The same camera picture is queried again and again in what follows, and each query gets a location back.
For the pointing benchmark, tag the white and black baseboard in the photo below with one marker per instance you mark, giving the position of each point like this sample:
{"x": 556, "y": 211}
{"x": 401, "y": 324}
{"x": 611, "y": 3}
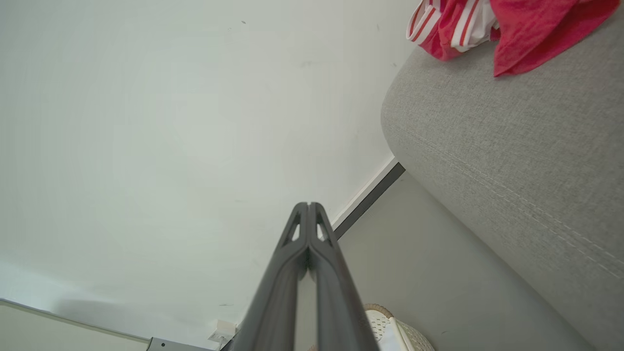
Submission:
{"x": 368, "y": 195}

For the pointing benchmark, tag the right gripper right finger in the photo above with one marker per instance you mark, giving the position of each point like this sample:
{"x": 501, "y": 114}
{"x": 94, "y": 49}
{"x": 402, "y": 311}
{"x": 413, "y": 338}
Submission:
{"x": 341, "y": 312}

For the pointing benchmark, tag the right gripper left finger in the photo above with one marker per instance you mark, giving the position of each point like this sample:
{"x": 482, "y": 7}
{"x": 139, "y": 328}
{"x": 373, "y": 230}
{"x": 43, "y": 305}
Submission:
{"x": 275, "y": 302}

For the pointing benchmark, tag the beige partition panel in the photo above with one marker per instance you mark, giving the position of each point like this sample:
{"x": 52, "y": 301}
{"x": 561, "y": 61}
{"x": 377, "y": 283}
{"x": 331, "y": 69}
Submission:
{"x": 58, "y": 331}

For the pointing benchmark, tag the grey fabric sofa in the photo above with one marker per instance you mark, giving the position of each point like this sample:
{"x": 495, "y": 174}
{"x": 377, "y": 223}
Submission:
{"x": 512, "y": 161}

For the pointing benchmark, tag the red garment with white stripes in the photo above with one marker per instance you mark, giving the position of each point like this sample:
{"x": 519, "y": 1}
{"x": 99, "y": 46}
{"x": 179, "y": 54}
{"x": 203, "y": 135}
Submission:
{"x": 531, "y": 29}

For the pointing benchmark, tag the white wall socket box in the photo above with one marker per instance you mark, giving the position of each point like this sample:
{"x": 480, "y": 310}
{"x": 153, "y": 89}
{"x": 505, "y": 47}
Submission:
{"x": 223, "y": 331}

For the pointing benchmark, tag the white perforated laundry basket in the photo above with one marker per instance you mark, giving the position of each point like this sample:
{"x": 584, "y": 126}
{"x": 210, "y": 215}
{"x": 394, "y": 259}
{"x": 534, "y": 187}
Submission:
{"x": 390, "y": 331}

